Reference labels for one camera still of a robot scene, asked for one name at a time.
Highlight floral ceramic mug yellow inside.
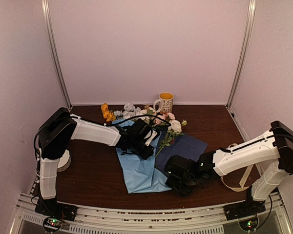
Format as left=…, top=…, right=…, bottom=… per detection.
left=153, top=92, right=174, bottom=113

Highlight front aluminium rail base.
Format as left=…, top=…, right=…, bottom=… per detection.
left=9, top=190, right=291, bottom=234

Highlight pink fake flower stem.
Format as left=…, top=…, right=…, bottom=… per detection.
left=139, top=104, right=176, bottom=127

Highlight aluminium corner post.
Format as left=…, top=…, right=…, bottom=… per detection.
left=41, top=0, right=73, bottom=110
left=226, top=0, right=256, bottom=109

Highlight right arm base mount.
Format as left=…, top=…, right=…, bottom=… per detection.
left=224, top=199, right=266, bottom=220

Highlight cream ribbon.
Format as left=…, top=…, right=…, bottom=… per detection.
left=221, top=143, right=254, bottom=192

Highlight blue fake flower stems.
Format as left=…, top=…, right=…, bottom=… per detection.
left=113, top=103, right=142, bottom=119

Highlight orange fake flower stem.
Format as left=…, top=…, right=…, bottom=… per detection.
left=101, top=103, right=116, bottom=122

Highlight blue wrapping paper sheet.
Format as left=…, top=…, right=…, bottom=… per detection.
left=116, top=130, right=208, bottom=194

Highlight left aluminium corner post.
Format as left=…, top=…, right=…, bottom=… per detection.
left=41, top=0, right=73, bottom=110

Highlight right aluminium corner post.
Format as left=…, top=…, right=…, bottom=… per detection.
left=226, top=0, right=256, bottom=109

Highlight white scalloped dish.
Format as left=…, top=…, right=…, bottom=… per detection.
left=57, top=150, right=71, bottom=173

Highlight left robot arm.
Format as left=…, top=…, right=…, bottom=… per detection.
left=35, top=107, right=160, bottom=216

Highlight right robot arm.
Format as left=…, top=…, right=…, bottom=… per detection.
left=164, top=120, right=293, bottom=215

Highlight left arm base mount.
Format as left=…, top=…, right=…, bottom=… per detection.
left=35, top=198, right=78, bottom=221

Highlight white rose fake flower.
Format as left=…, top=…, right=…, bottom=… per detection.
left=155, top=119, right=188, bottom=157

